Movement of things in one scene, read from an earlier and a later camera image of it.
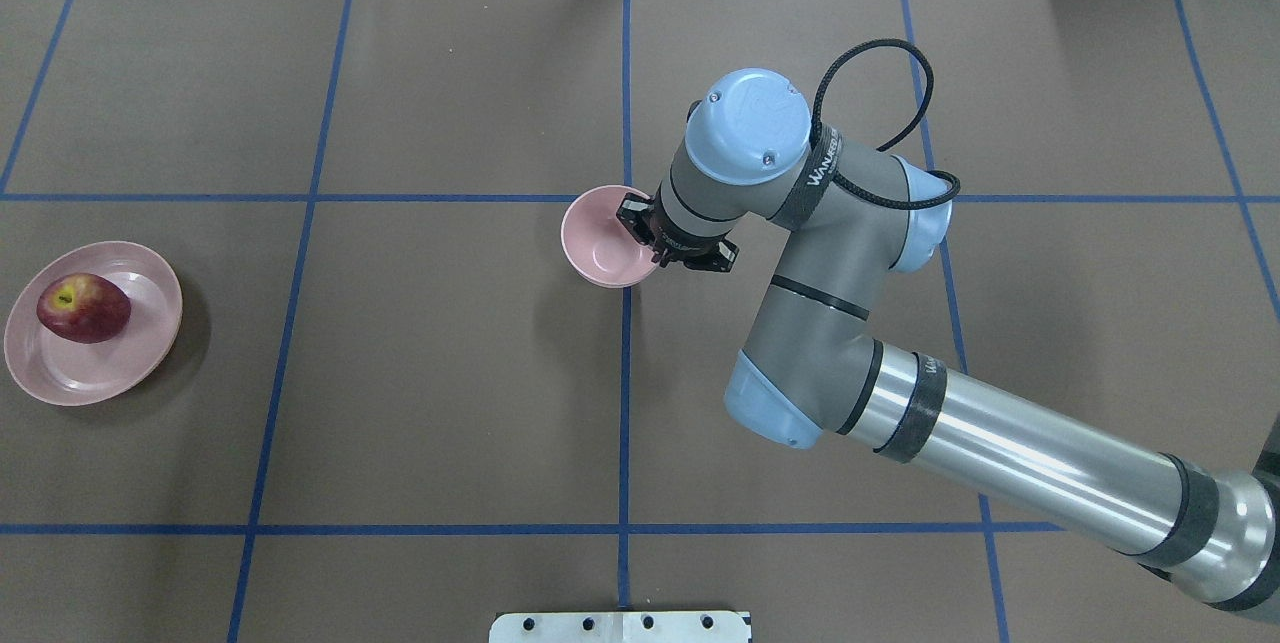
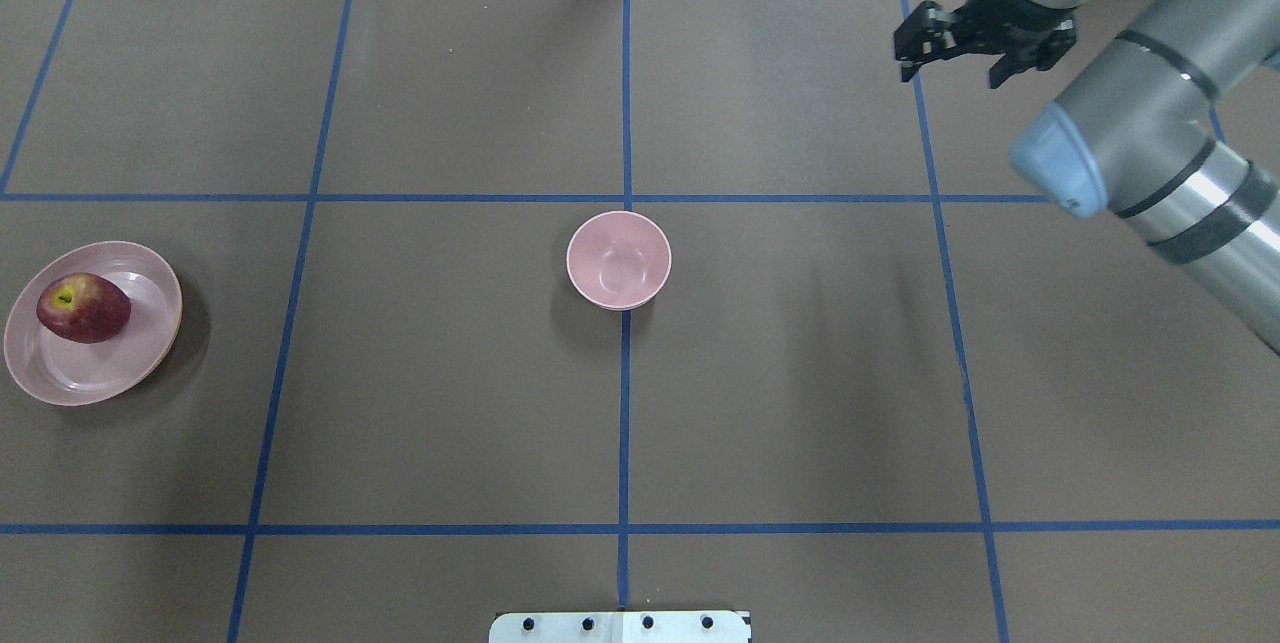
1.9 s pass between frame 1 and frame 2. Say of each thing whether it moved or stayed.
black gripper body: moved
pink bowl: moved
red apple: stayed
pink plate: stayed
